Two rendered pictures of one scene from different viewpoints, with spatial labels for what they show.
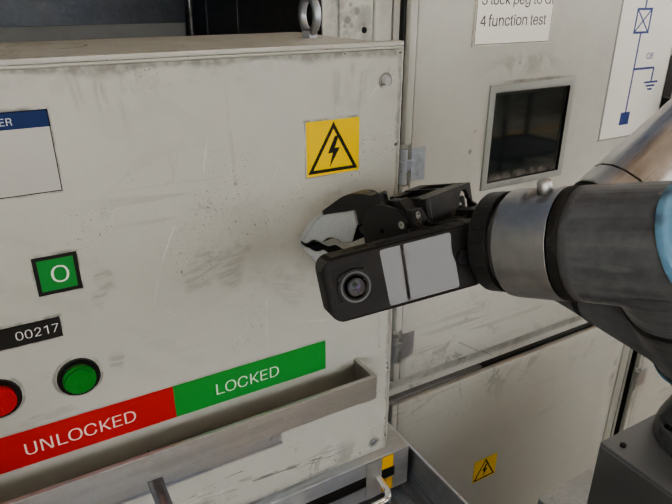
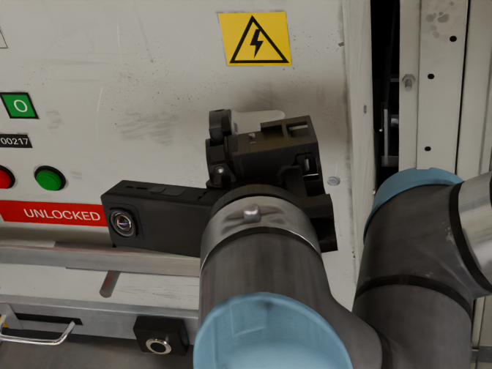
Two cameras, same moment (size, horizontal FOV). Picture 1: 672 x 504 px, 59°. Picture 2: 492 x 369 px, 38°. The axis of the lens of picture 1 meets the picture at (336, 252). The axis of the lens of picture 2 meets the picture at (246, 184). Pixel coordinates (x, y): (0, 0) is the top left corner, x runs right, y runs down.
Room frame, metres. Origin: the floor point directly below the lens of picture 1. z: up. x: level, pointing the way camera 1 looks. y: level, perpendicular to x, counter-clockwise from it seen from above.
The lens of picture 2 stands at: (0.18, -0.36, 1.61)
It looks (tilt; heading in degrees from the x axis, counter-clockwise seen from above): 42 degrees down; 48
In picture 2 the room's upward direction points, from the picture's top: 11 degrees counter-clockwise
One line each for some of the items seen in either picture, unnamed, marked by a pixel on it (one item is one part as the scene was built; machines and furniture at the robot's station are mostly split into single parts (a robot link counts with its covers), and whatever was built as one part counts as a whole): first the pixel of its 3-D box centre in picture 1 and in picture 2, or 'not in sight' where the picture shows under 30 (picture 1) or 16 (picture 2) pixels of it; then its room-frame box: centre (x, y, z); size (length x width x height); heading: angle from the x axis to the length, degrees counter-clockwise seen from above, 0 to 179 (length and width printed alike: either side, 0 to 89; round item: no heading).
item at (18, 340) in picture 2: not in sight; (34, 326); (0.35, 0.29, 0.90); 0.11 x 0.05 x 0.01; 120
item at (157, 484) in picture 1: (156, 480); (111, 268); (0.42, 0.16, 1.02); 0.06 x 0.02 x 0.04; 30
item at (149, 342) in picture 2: not in sight; (160, 337); (0.43, 0.14, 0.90); 0.06 x 0.03 x 0.05; 120
